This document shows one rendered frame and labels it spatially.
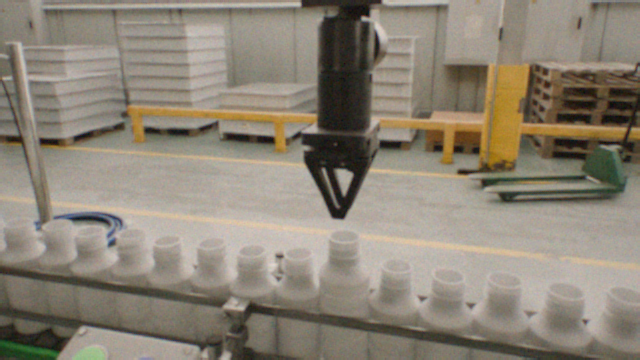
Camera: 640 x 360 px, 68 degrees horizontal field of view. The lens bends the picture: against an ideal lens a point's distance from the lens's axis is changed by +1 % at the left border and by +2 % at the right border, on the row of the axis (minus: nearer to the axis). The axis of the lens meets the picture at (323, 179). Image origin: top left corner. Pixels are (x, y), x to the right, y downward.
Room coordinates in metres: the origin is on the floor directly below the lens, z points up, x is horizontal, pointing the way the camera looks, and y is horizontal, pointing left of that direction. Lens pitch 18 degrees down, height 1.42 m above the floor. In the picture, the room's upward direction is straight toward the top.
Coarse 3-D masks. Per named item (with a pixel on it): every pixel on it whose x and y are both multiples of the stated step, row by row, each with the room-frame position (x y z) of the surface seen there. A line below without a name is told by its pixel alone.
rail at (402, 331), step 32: (96, 288) 0.54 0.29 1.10; (128, 288) 0.53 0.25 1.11; (160, 288) 0.52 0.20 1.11; (32, 320) 0.57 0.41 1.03; (64, 320) 0.56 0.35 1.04; (320, 320) 0.46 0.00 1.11; (352, 320) 0.45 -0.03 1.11; (256, 352) 0.49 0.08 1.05; (512, 352) 0.41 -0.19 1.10; (544, 352) 0.40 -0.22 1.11
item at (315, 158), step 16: (320, 144) 0.48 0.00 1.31; (304, 160) 0.46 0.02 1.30; (320, 160) 0.45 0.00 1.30; (336, 160) 0.45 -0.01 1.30; (352, 160) 0.45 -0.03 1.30; (368, 160) 0.45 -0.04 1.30; (320, 176) 0.46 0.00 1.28; (352, 176) 0.45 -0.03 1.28; (320, 192) 0.47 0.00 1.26; (352, 192) 0.46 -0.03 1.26; (336, 208) 0.47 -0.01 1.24
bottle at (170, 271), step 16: (160, 240) 0.56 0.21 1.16; (176, 240) 0.56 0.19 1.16; (160, 256) 0.53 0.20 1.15; (176, 256) 0.54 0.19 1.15; (160, 272) 0.53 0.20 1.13; (176, 272) 0.53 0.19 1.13; (192, 272) 0.55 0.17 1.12; (176, 288) 0.52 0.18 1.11; (160, 304) 0.52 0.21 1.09; (176, 304) 0.52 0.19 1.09; (160, 320) 0.52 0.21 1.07; (176, 320) 0.52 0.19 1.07; (192, 320) 0.54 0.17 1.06; (176, 336) 0.52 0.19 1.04; (192, 336) 0.53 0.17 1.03
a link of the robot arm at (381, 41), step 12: (300, 0) 0.48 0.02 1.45; (312, 0) 0.48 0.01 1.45; (324, 0) 0.48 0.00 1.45; (336, 0) 0.48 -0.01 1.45; (348, 0) 0.47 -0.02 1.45; (360, 0) 0.47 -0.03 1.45; (372, 0) 0.47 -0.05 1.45; (384, 0) 0.48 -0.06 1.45; (360, 12) 0.53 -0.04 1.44; (372, 12) 0.54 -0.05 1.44; (384, 36) 0.56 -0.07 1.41; (384, 48) 0.55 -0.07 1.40
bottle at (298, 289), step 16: (288, 256) 0.52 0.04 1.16; (304, 256) 0.53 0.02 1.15; (288, 272) 0.50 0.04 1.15; (304, 272) 0.50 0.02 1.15; (288, 288) 0.49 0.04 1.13; (304, 288) 0.49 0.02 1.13; (288, 304) 0.48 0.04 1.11; (304, 304) 0.48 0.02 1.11; (288, 320) 0.49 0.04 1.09; (288, 336) 0.49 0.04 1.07; (304, 336) 0.48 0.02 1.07; (288, 352) 0.49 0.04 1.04; (304, 352) 0.48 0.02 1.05
